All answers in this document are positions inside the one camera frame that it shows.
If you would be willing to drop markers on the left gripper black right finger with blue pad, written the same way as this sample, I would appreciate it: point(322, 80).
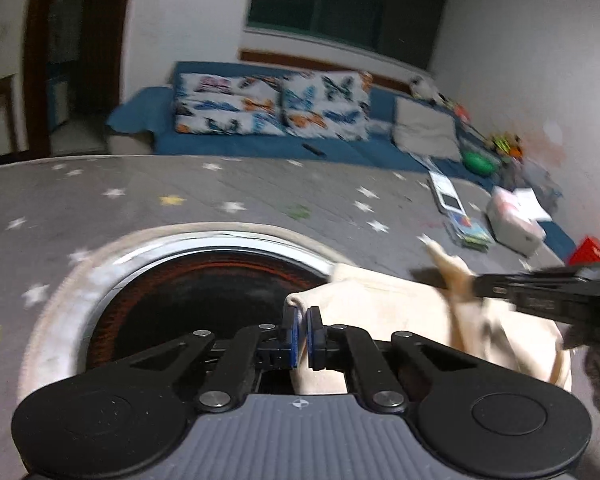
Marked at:
point(322, 343)

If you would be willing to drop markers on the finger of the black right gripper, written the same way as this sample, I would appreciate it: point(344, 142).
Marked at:
point(430, 275)

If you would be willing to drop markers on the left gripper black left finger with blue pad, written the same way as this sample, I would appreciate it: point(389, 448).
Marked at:
point(279, 346)

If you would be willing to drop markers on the cream knit garment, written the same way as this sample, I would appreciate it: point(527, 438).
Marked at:
point(488, 328)

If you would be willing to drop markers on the red box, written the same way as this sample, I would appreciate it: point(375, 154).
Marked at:
point(588, 251)

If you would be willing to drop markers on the colourful book stack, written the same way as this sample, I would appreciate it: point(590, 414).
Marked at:
point(468, 232)

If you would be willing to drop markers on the round induction cooktop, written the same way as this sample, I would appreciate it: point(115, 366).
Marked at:
point(221, 291)

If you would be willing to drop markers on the white tissue box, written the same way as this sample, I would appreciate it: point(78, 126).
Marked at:
point(510, 225)

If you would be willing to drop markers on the green ball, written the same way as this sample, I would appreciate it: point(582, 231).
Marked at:
point(478, 164)

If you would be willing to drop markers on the clear plastic storage bin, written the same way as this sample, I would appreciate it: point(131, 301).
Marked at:
point(527, 173)

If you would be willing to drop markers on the grey plain cushion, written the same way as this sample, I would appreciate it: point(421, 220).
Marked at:
point(424, 131)

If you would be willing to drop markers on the yellow toy pile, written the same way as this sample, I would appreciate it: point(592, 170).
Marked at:
point(506, 145)

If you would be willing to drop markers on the black remote control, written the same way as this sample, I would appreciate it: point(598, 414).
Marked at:
point(312, 149)

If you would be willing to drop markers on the black white plush toy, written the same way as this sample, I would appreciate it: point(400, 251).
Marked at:
point(425, 90)

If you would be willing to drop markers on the right butterfly pillow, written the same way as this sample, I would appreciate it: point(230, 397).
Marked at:
point(327, 105)

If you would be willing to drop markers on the butterfly pillow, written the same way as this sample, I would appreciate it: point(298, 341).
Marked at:
point(214, 104)
point(327, 105)

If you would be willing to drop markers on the left butterfly pillow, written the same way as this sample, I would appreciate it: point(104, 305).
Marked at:
point(214, 104)

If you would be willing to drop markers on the dark window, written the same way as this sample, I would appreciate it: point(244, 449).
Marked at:
point(403, 30)

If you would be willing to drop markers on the grey star-pattern tablecloth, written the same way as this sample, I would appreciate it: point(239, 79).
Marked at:
point(58, 214)

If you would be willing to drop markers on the dark wooden door frame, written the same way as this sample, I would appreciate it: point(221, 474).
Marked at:
point(71, 73)

